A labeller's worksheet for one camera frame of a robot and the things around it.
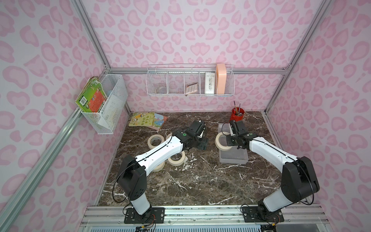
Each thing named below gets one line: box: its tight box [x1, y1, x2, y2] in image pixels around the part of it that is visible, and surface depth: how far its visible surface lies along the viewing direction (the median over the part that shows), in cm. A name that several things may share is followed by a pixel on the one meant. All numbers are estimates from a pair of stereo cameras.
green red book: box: [75, 76, 108, 113], surface depth 73 cm
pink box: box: [215, 63, 227, 95], surface depth 85 cm
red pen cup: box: [228, 107, 245, 122], surface depth 109 cm
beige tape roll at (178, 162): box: [167, 150, 186, 166], surface depth 92 cm
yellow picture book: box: [128, 112, 156, 127], surface depth 117 cm
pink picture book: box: [152, 113, 169, 130], surface depth 116 cm
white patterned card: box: [204, 72, 216, 95], surface depth 95 cm
